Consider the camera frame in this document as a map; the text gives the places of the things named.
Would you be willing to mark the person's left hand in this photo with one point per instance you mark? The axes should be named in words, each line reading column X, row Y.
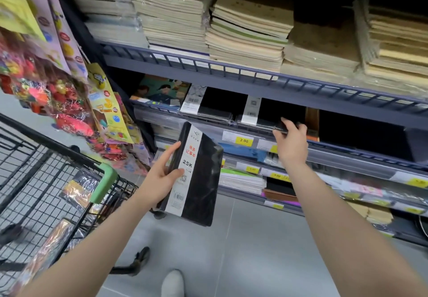
column 152, row 186

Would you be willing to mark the person's right hand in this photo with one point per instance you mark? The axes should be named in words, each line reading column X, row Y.
column 292, row 146

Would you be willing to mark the person's left thumb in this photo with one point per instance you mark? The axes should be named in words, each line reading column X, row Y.
column 175, row 176

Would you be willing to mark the person's right thumb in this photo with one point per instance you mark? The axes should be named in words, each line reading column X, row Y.
column 277, row 136

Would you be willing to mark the black notebook with white band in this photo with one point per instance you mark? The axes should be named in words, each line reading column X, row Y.
column 214, row 107
column 267, row 114
column 204, row 179

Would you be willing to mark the person's right forearm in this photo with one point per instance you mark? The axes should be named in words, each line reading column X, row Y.
column 341, row 226

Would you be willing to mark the person's left forearm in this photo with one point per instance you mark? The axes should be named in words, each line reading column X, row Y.
column 87, row 253

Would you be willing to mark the yellow and white price labels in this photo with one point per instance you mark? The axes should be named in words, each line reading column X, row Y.
column 244, row 141

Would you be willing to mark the blue folder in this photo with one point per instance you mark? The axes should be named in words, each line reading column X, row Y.
column 244, row 153

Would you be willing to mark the dark brown notebook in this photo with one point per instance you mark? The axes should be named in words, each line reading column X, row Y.
column 279, row 193

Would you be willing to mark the stack of white green notebooks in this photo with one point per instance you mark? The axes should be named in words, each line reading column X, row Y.
column 240, row 181

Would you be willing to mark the grey metal shelf unit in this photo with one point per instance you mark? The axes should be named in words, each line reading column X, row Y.
column 234, row 84

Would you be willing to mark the illustrated cover notebook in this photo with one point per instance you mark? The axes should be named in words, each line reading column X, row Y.
column 160, row 91

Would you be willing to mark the black shiny packet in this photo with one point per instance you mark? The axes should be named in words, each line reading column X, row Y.
column 82, row 188

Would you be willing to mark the pink patterned stationery packets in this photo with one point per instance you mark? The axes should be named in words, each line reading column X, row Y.
column 361, row 188

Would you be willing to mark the yellow cartoon sticker sheet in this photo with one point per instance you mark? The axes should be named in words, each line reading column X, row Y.
column 107, row 106

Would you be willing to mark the person's white shoe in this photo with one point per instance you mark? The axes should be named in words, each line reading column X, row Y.
column 173, row 285

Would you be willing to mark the small stack of kraft notebooks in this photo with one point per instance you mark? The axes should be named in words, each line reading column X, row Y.
column 374, row 213

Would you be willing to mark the colourful patterned packet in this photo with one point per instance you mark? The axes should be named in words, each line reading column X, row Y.
column 43, row 256

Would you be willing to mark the stack of beige wrapped notebooks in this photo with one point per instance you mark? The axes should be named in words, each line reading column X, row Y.
column 170, row 19

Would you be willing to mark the bunch of colourful toy packets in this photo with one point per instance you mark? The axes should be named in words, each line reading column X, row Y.
column 43, row 86

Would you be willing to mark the pink sticker sheet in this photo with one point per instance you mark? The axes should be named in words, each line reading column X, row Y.
column 68, row 42
column 41, row 22

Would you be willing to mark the stack of grey wrapped notebooks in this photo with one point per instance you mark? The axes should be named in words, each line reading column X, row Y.
column 107, row 9

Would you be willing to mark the yellow green sticker sheet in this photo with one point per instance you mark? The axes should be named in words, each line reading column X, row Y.
column 15, row 5

